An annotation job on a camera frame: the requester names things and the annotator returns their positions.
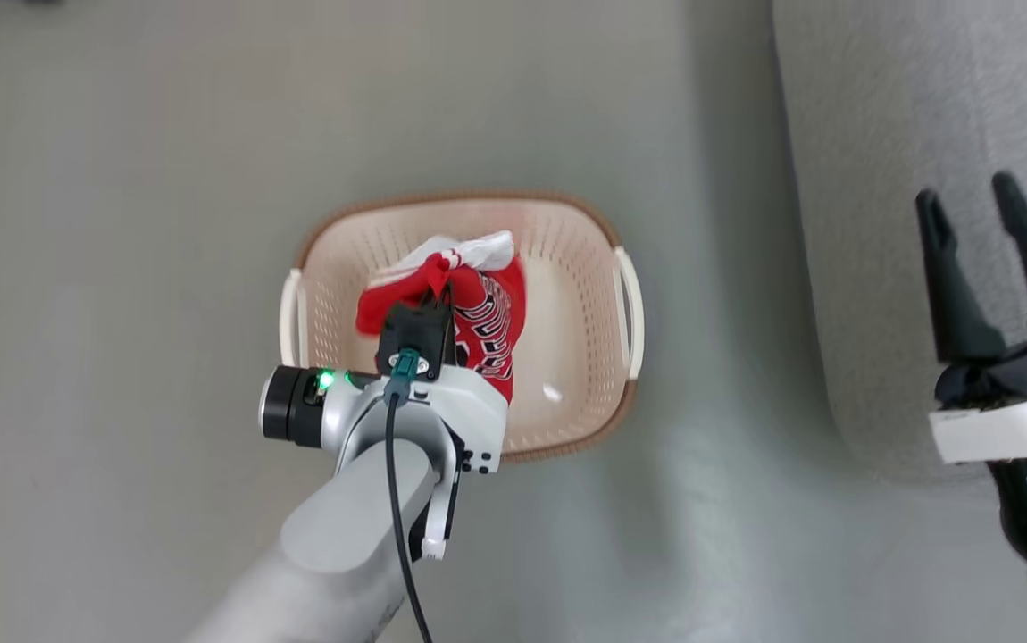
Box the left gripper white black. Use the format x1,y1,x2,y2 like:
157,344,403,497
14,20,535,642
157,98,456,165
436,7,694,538
377,279,507,472

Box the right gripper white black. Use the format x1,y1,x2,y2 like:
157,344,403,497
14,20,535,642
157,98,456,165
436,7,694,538
915,171,1027,463

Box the red and white jersey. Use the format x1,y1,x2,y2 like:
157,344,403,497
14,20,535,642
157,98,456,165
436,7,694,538
355,230,528,405

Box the grey fabric sofa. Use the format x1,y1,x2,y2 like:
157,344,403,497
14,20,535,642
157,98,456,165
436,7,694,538
772,0,1027,488

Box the white laundry basket brown rim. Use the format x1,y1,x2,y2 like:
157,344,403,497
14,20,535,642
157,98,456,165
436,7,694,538
279,189,646,465

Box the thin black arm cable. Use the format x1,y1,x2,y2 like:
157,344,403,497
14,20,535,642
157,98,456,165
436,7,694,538
384,348,434,643

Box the black cable with white plug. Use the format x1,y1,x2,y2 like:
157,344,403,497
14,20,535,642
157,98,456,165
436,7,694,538
420,424,468,564

